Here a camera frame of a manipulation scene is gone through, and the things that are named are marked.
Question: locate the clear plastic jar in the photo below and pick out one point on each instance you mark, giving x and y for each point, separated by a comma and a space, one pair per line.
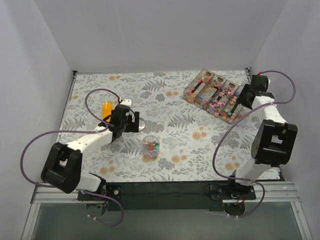
150, 147

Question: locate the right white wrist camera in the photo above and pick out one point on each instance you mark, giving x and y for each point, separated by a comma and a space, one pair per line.
263, 82

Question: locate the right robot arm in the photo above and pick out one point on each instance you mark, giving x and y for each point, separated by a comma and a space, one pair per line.
273, 143

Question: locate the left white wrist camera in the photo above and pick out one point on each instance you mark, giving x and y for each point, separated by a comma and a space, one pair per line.
126, 102

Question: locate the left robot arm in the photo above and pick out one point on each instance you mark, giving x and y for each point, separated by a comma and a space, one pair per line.
63, 167

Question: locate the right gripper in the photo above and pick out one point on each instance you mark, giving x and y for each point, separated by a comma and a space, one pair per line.
242, 97

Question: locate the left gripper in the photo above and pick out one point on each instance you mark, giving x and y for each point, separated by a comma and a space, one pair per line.
135, 122

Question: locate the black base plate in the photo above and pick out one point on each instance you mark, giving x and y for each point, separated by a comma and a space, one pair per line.
175, 195

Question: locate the silver round jar lid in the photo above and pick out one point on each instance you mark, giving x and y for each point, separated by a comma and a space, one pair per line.
142, 124

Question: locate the floral patterned table mat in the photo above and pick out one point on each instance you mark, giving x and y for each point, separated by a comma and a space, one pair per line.
194, 145

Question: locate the clear compartment candy box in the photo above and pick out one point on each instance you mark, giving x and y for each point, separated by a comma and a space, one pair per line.
215, 94

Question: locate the yellow plastic scoop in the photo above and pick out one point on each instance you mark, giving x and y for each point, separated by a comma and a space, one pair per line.
107, 109

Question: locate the aluminium frame rail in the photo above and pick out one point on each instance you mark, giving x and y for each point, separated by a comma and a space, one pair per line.
192, 210

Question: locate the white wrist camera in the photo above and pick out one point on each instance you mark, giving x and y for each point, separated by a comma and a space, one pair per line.
126, 102
263, 82

